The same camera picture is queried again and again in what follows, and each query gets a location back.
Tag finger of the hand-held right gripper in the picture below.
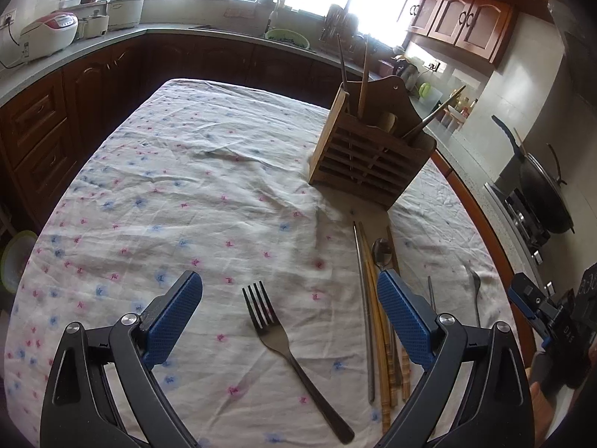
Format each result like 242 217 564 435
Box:
507 273 550 324

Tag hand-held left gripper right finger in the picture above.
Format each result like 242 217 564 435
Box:
377 271 535 448

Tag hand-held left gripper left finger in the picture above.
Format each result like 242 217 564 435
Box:
41 271 203 448

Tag metal spoon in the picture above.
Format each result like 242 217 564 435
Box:
372 238 396 271

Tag metal fork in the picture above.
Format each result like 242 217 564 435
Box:
241 281 356 445

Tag wooden utensil holder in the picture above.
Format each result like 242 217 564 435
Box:
308 75 438 210

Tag person's right hand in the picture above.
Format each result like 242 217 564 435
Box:
528 382 569 448

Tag gas stove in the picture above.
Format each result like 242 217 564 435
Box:
485 182 560 299

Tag black wok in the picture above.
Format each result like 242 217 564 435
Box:
492 114 575 235

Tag floral white tablecloth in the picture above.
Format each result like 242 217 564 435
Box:
2 77 523 448

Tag green plastic basin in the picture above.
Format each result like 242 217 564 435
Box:
0 231 38 295

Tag spice jars rack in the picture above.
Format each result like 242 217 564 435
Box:
438 105 467 129

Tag green white cup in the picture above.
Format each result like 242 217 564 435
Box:
417 81 444 103

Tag electric kettle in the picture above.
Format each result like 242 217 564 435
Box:
394 55 418 89

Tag small white appliance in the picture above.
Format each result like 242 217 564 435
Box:
77 9 110 39

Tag green colander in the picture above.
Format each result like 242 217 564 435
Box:
265 28 311 50

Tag knife rack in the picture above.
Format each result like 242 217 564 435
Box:
322 4 360 43

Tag white pink rice cooker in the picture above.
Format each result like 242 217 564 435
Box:
19 9 79 62

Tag white electric cooker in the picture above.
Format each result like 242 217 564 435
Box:
107 0 146 31

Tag kitchen faucet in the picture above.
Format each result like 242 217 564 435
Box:
256 0 281 38

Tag wooden wall cabinets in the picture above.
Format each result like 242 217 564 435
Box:
396 0 556 63

